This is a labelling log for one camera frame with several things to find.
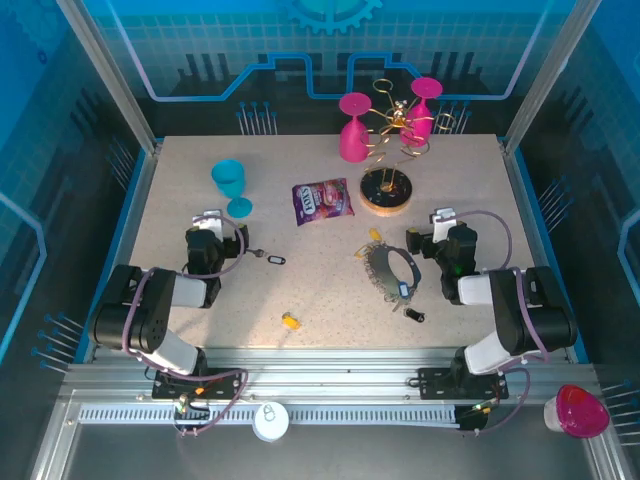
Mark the large keyring with keys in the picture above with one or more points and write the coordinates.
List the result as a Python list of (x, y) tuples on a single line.
[(382, 270)]

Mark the small yellow key tag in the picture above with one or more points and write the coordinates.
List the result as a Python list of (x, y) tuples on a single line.
[(373, 234)]

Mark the black key fob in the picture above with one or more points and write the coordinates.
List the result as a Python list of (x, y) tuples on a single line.
[(415, 315)]

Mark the orange-yellow key tag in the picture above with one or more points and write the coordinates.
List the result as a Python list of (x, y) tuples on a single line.
[(291, 321)]

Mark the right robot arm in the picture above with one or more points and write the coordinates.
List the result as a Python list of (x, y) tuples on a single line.
[(530, 310)]

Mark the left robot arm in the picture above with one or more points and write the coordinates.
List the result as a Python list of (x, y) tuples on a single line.
[(150, 310)]

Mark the key with black tag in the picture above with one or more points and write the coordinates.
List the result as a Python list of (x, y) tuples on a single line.
[(274, 260)]

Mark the blue plastic goblet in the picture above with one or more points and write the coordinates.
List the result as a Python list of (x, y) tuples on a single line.
[(229, 177)]

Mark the purple candy bag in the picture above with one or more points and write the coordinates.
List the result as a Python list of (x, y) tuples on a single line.
[(322, 200)]

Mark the pink plastic goblet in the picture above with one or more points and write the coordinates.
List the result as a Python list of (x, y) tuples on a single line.
[(352, 145), (426, 89)]

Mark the white round lid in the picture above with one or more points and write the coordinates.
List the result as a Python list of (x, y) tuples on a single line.
[(270, 425)]

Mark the pink and white cup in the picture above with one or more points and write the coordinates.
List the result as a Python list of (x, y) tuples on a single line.
[(580, 410)]

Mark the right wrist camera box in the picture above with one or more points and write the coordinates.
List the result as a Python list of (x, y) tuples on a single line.
[(442, 225)]

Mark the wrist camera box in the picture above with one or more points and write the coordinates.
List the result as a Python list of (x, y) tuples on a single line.
[(210, 222), (442, 225)]

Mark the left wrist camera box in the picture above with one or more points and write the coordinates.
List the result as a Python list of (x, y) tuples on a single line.
[(210, 222)]

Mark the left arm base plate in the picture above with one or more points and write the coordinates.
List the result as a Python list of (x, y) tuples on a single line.
[(225, 382)]

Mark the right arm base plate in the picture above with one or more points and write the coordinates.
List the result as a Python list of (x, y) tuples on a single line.
[(435, 382)]

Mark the aluminium frame beam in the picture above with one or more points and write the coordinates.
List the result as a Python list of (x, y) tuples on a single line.
[(325, 370)]

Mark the aluminium frame post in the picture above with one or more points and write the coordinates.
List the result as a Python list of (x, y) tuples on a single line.
[(550, 65), (115, 75)]

